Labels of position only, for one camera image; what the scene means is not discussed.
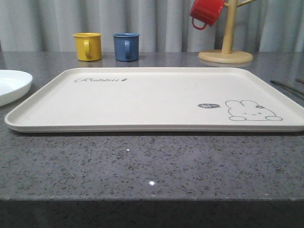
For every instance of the white round plate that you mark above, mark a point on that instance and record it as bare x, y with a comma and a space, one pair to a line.
13, 85

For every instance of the steel chopstick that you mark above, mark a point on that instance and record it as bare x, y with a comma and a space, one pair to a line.
288, 88

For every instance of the beige rabbit serving tray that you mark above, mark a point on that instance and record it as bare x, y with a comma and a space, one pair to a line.
156, 99

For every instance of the blue mug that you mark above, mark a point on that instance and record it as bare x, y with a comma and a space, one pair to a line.
126, 46

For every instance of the yellow mug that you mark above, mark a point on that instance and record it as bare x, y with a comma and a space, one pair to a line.
88, 46

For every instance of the wooden mug tree stand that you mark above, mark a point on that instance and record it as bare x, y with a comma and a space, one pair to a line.
226, 55

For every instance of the red mug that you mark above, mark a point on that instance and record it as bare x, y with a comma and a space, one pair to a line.
206, 11

